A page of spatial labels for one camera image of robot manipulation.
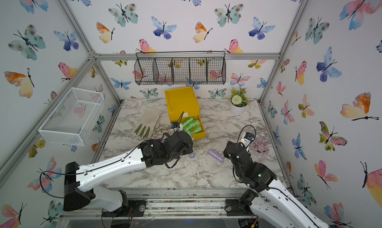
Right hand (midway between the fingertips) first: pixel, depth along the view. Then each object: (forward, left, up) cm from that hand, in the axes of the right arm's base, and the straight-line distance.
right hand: (232, 143), depth 73 cm
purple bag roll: (+3, +6, -20) cm, 22 cm away
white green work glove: (+21, +54, -21) cm, 62 cm away
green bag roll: (+18, +24, -8) cm, 31 cm away
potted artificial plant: (+34, -8, -6) cm, 36 cm away
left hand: (-1, +19, +1) cm, 19 cm away
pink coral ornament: (+5, -19, -12) cm, 23 cm away
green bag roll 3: (+15, +18, -13) cm, 27 cm away
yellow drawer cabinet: (+29, +27, -1) cm, 40 cm away
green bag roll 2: (+18, +22, -11) cm, 30 cm away
